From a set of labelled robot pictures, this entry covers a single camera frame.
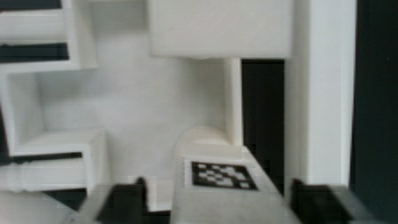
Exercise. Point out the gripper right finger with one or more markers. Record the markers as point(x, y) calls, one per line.
point(325, 205)

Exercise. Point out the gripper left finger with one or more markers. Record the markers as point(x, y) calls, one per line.
point(115, 204)

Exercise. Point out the white threaded chair leg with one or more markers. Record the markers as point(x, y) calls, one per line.
point(224, 192)

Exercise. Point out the white chair seat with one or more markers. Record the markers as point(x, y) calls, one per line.
point(97, 104)

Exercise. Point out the white short chair leg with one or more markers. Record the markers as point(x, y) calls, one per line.
point(220, 28)

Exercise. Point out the white L-shaped fence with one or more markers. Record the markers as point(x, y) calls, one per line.
point(318, 91)

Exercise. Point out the white long front beam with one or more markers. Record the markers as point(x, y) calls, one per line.
point(32, 27)

